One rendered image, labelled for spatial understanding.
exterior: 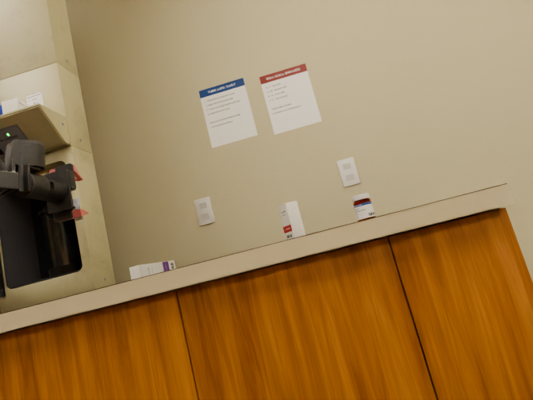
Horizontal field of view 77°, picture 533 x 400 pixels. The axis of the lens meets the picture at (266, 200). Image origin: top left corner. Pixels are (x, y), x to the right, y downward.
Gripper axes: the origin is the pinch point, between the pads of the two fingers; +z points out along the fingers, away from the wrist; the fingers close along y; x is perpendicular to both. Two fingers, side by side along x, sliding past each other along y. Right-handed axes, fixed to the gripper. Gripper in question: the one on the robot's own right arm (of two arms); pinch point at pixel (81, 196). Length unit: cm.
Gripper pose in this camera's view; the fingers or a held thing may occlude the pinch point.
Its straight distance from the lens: 105.2
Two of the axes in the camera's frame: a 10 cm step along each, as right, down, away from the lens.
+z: 1.2, 1.3, 9.8
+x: -9.6, 2.5, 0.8
